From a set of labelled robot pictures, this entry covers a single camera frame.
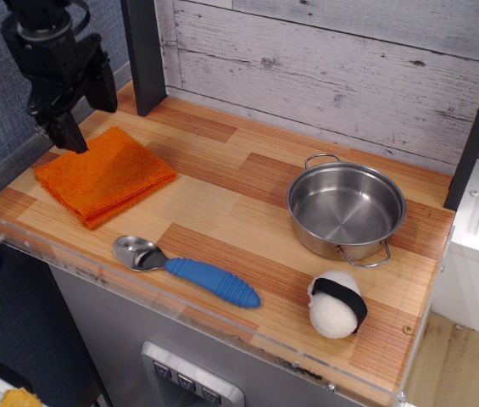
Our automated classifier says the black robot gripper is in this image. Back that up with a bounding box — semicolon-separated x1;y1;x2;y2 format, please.
1;16;118;153

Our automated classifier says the orange cloth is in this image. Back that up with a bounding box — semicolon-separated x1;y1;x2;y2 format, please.
34;127;178;230

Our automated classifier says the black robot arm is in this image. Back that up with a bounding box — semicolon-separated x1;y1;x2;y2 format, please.
1;1;118;153

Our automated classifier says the small steel saucepan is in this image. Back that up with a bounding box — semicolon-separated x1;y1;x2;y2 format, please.
286;153;406;268

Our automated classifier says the clear acrylic table guard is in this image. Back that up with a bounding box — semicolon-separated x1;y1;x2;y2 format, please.
0;85;454;406

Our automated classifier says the grey cabinet control panel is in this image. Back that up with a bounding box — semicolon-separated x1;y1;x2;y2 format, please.
141;341;246;406

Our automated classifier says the white plush sushi toy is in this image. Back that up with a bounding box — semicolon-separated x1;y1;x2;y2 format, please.
308;270;368;339

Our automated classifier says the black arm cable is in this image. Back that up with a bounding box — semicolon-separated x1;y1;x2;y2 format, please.
67;0;92;37

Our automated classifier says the dark grey left post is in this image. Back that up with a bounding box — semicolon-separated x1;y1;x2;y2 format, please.
120;0;167;116

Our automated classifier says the blue handled metal spoon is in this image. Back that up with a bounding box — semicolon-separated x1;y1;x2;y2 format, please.
113;236;261;309

